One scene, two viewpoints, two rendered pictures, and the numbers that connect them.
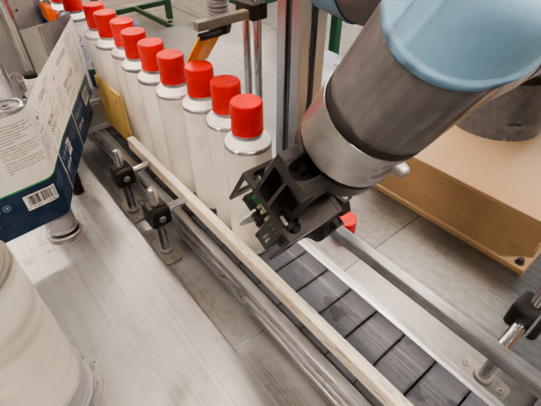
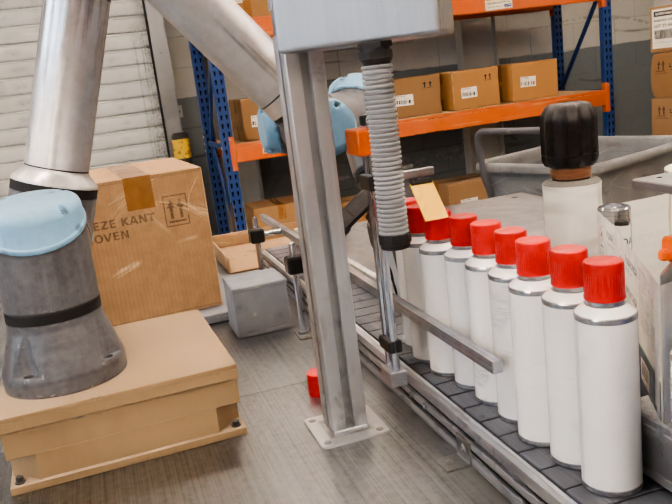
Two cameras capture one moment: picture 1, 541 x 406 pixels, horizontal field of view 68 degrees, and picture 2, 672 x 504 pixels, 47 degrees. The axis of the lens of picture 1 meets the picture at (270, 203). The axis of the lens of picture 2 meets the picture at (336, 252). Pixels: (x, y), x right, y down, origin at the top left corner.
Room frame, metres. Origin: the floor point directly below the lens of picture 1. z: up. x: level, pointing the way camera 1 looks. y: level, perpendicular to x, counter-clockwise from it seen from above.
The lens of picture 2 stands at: (1.33, 0.32, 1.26)
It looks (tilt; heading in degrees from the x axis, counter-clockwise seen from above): 13 degrees down; 203
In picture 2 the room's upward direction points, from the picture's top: 7 degrees counter-clockwise
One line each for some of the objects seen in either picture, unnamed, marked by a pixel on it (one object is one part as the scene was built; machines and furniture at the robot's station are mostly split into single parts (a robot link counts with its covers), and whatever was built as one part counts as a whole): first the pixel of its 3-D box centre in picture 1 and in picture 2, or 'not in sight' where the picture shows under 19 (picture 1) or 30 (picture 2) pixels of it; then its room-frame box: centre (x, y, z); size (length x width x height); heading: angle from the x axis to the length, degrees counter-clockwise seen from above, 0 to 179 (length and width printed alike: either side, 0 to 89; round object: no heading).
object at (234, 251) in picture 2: not in sight; (267, 245); (-0.37, -0.59, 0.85); 0.30 x 0.26 x 0.04; 39
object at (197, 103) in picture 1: (208, 141); (444, 291); (0.45, 0.08, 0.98); 0.05 x 0.05 x 0.20
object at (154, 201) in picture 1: (159, 221); not in sight; (0.39, 0.15, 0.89); 0.03 x 0.03 x 0.12; 39
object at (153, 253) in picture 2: not in sight; (137, 236); (0.08, -0.64, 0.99); 0.30 x 0.24 x 0.27; 43
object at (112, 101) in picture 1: (113, 109); not in sight; (0.61, 0.26, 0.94); 0.10 x 0.01 x 0.09; 39
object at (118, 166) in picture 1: (135, 178); not in sight; (0.49, 0.21, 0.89); 0.06 x 0.03 x 0.12; 129
